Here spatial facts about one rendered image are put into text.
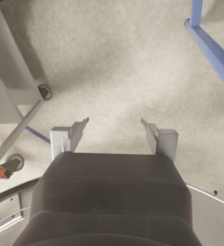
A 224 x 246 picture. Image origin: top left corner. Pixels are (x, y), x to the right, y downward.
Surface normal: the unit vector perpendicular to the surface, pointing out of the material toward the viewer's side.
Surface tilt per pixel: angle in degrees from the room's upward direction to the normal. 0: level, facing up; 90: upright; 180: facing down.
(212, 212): 90
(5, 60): 0
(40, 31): 0
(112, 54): 0
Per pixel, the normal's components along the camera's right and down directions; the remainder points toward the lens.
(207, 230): -0.16, -0.76
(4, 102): -0.15, 0.65
